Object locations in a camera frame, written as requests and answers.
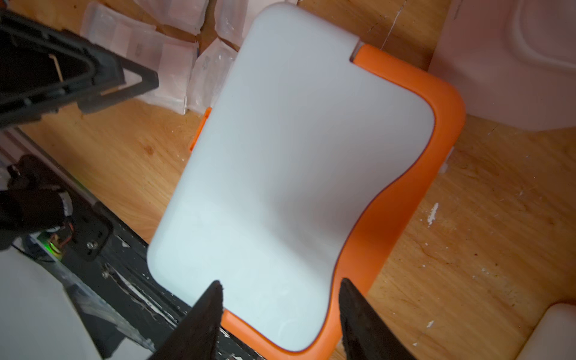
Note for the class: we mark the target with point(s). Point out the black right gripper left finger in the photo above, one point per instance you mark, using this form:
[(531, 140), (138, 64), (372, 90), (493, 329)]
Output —
[(196, 337)]

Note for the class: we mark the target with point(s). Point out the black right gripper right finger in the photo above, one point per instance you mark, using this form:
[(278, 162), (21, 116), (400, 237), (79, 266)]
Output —
[(365, 335)]

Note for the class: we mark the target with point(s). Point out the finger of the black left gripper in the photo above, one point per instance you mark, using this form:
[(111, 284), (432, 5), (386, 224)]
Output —
[(102, 99), (43, 69)]

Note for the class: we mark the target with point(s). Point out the grey first aid box orange handle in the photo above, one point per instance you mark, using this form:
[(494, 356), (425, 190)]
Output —
[(307, 170)]

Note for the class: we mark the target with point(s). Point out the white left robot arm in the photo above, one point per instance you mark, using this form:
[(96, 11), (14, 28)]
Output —
[(37, 321)]

